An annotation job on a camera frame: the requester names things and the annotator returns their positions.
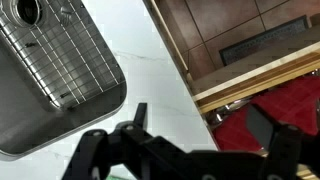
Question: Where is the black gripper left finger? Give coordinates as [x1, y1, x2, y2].
[61, 102, 168, 180]

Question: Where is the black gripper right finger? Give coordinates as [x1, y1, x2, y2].
[245, 103, 304, 180]

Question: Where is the light wooden drawer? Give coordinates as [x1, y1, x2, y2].
[191, 39, 320, 180]

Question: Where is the red cloth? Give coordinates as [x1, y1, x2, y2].
[212, 75, 320, 153]

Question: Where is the dark metal floor vent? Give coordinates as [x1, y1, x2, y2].
[218, 14, 309, 67]

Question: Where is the stainless steel sink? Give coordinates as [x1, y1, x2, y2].
[0, 0, 128, 163]

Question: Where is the sink drain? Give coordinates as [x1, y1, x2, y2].
[11, 0, 44, 28]

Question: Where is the metal wire sink grid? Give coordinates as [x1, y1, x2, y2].
[0, 0, 126, 109]

